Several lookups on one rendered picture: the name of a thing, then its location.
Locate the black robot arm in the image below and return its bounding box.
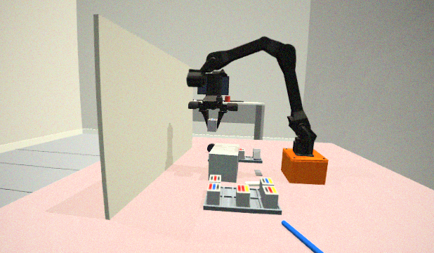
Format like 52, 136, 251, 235
186, 36, 317, 157

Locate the blue rod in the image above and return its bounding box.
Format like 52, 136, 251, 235
282, 221, 323, 253

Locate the beige flat panel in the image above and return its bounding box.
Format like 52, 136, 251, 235
93, 14, 193, 220

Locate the dark grey short cylinder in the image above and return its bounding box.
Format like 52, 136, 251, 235
207, 143, 215, 152

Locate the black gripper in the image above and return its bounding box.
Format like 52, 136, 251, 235
188, 87, 238, 128

